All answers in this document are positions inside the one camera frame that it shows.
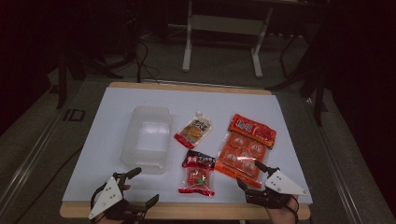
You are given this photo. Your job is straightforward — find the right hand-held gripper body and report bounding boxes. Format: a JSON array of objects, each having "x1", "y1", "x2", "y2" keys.
[{"x1": 245, "y1": 168, "x2": 309, "y2": 210}]

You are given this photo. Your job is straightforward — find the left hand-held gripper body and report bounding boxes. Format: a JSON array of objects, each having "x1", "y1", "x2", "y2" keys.
[{"x1": 88, "y1": 172, "x2": 148, "y2": 220}]

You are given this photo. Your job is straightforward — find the large orange snack packet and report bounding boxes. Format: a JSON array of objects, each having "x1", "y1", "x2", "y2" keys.
[{"x1": 214, "y1": 113, "x2": 278, "y2": 189}]

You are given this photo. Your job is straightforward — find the clear plastic container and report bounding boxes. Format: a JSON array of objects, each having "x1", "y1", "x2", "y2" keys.
[{"x1": 120, "y1": 105, "x2": 174, "y2": 175}]

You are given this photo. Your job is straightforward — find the red and black snack packet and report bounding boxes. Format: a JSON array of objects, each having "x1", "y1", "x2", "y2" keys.
[{"x1": 177, "y1": 149, "x2": 217, "y2": 198}]

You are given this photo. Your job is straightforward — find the tan red snack packet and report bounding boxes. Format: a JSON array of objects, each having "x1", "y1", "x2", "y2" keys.
[{"x1": 173, "y1": 110, "x2": 214, "y2": 150}]

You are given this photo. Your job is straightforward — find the person's left hand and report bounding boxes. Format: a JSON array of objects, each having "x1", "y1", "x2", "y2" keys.
[{"x1": 96, "y1": 184, "x2": 139, "y2": 224}]

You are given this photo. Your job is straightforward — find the person's right hand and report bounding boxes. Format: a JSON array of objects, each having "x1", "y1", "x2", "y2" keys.
[{"x1": 265, "y1": 195, "x2": 301, "y2": 224}]

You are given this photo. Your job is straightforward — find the white table mat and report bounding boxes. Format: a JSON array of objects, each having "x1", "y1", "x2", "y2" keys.
[{"x1": 62, "y1": 87, "x2": 314, "y2": 205}]

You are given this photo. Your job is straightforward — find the black metal stand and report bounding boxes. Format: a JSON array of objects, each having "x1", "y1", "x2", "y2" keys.
[
  {"x1": 265, "y1": 18, "x2": 330, "y2": 127},
  {"x1": 55, "y1": 46, "x2": 69, "y2": 110}
]

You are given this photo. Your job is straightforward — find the metal floor rail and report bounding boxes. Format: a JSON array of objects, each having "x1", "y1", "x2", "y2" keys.
[
  {"x1": 0, "y1": 106, "x2": 64, "y2": 213},
  {"x1": 305, "y1": 97, "x2": 363, "y2": 224}
]

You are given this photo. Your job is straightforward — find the black floor cables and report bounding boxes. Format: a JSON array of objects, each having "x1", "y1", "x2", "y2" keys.
[{"x1": 92, "y1": 36, "x2": 162, "y2": 84}]

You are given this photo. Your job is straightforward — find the white metal table frame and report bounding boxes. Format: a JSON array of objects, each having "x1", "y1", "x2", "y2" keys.
[{"x1": 181, "y1": 0, "x2": 275, "y2": 79}]

